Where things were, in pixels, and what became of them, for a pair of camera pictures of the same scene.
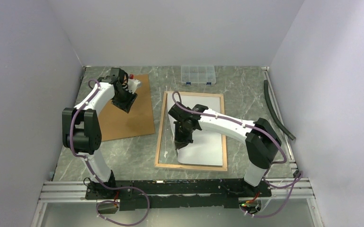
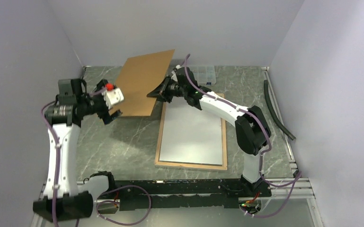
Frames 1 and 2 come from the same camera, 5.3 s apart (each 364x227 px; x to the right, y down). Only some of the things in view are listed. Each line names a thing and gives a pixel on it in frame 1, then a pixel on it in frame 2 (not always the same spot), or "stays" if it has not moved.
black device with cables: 175,194 stays
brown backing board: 116,123 → 140,75
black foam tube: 292,136 stays
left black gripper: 126,106 → 104,114
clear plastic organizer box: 199,74 stays
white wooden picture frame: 223,168 stays
